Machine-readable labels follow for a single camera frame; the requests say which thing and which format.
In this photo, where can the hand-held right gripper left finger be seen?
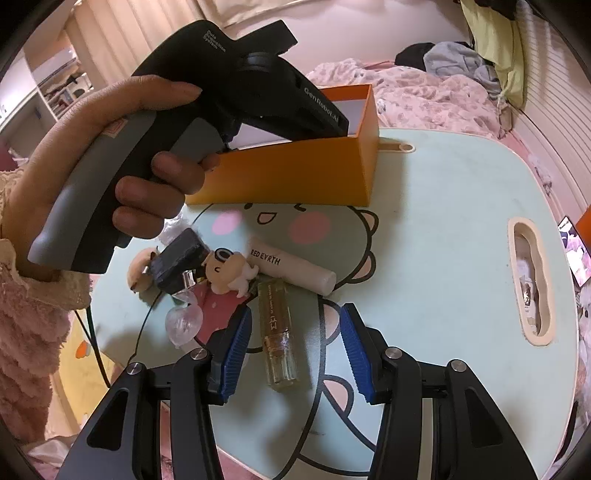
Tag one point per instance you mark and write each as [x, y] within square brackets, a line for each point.
[233, 350]

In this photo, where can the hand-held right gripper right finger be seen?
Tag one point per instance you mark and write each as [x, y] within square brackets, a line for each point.
[358, 355]

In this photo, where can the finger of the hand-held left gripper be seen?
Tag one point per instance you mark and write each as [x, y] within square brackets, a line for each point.
[274, 37]
[318, 108]

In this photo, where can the clear glass perfume bottle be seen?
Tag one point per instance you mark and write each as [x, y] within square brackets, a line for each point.
[277, 332]

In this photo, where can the clear pink plastic item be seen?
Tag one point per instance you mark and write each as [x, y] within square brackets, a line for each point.
[184, 323]

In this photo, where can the orange cardboard box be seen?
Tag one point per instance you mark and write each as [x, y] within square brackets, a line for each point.
[295, 175]

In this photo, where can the small mouse plush figure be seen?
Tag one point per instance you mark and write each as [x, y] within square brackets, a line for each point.
[226, 272]

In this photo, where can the white cosmetic tube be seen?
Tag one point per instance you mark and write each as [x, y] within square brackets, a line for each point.
[295, 265]

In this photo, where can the black rectangular case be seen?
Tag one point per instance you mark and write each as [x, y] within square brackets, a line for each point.
[178, 258]

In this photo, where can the beige round plush toy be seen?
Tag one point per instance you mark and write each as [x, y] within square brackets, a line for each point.
[141, 272]

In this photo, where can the clear bubble wrap ball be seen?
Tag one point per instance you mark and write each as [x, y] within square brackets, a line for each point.
[173, 228]

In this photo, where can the person's left hand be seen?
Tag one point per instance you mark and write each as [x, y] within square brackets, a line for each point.
[55, 152]

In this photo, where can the beige curtain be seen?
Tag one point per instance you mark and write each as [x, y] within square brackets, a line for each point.
[111, 37]

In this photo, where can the white padded headboard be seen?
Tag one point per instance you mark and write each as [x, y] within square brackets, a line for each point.
[369, 27]

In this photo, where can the pink floral blanket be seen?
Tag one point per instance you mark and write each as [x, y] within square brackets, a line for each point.
[415, 92]

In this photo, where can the black crumpled garment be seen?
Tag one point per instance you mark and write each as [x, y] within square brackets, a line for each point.
[413, 55]

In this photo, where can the white shelf unit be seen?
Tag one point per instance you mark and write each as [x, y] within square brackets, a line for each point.
[60, 87]

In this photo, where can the grey-blue crumpled garment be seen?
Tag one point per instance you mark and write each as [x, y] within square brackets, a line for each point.
[457, 60]

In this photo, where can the yellow-green hanging cloth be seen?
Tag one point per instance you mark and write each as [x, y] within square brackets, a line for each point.
[498, 46]

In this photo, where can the smartphone with lit screen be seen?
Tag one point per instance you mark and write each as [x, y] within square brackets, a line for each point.
[577, 254]

